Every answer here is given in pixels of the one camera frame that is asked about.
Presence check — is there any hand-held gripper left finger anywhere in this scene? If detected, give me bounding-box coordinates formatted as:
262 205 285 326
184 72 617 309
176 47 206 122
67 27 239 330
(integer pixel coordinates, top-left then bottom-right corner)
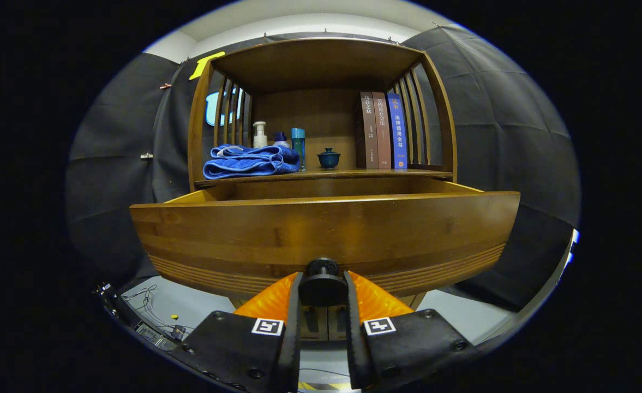
168 271 303 393

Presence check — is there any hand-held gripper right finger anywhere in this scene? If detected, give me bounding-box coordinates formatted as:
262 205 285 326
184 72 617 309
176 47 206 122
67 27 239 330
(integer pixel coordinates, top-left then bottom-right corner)
344 270 479 391

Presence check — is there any wooden drawer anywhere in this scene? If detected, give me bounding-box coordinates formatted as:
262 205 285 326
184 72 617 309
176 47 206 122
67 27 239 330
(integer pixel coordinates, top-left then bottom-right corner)
130 179 521 307

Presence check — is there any wooden countertop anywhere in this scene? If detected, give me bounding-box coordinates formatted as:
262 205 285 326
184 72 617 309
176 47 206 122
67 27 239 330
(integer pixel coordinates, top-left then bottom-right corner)
194 168 454 189

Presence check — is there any wooden cabinet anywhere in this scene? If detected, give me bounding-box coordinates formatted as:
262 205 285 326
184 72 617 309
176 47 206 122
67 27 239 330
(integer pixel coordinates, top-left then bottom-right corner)
187 37 458 342

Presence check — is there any blue folded towel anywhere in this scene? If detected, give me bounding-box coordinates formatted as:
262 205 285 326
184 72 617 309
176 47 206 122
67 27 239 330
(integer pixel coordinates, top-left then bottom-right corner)
203 144 301 180

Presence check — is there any blue lidded teacup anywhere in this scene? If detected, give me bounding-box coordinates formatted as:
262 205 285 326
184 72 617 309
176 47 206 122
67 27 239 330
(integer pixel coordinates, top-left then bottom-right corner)
317 147 341 169

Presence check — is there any blue translucent bottle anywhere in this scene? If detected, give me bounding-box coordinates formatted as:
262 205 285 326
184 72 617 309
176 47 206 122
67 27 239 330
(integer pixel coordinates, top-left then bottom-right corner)
291 128 306 171

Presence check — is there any dark brown book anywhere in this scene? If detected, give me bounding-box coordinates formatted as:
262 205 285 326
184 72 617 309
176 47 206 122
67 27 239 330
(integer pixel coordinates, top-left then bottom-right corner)
360 92 379 169

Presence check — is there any light brown book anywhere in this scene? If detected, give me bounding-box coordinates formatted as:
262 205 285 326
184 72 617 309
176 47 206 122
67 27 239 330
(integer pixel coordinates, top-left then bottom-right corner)
373 92 392 169

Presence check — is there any blue book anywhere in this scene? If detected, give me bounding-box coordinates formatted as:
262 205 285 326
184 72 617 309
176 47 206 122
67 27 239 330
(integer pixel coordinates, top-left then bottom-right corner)
387 92 409 169

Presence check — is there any black backdrop cloth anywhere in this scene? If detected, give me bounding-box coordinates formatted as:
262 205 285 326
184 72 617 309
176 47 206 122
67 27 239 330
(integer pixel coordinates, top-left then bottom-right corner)
65 25 581 312

